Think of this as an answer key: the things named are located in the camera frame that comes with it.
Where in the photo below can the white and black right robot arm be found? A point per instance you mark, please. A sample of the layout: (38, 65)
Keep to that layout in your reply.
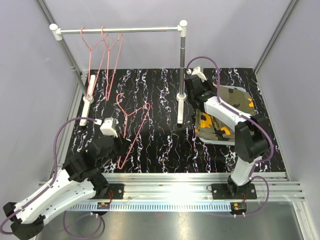
(251, 140)

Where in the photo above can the aluminium mounting rail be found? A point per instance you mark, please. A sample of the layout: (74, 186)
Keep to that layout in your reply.
(178, 192)

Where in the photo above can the white plastic basket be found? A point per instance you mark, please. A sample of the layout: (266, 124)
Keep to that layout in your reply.
(210, 129)

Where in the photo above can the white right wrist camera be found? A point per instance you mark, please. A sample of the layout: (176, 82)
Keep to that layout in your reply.
(197, 72)

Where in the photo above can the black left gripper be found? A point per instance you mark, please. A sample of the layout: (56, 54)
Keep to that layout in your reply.
(123, 145)

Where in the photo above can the black marble pattern mat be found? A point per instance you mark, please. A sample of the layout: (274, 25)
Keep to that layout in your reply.
(144, 103)

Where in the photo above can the yellow and grey camouflage trousers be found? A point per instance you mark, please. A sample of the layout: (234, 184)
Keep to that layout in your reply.
(225, 115)

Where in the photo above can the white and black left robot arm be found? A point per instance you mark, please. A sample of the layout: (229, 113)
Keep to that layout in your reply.
(79, 179)

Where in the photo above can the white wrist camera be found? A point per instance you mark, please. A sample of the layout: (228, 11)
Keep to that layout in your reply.
(108, 127)
(197, 72)

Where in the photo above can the metal clothes rack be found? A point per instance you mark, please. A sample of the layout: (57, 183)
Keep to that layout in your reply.
(181, 28)

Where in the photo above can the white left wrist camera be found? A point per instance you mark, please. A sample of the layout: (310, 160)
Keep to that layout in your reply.
(108, 127)

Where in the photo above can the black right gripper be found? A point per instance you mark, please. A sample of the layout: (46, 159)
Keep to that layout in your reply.
(207, 83)

